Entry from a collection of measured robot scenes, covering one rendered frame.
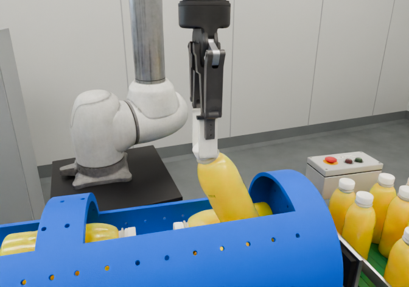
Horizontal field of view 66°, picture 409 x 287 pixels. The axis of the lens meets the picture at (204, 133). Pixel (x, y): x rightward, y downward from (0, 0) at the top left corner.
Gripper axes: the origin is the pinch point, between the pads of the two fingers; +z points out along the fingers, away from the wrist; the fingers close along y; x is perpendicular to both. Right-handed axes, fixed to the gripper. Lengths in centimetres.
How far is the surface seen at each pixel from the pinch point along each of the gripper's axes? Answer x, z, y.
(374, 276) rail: 39, 38, 2
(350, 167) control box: 51, 24, -25
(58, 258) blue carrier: -23.0, 13.7, 8.0
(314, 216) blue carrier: 17.3, 13.6, 7.9
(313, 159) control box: 43, 24, -32
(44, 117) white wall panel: -89, 71, -263
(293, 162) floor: 159, 134, -237
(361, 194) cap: 43, 24, -10
